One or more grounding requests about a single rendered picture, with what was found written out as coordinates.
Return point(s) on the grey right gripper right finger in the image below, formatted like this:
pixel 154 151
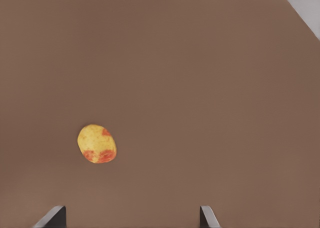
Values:
pixel 208 218

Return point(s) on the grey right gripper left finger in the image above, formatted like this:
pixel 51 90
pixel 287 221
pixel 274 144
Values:
pixel 53 218

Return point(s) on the yellow potato with red patches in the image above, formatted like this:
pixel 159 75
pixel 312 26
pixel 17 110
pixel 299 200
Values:
pixel 96 142

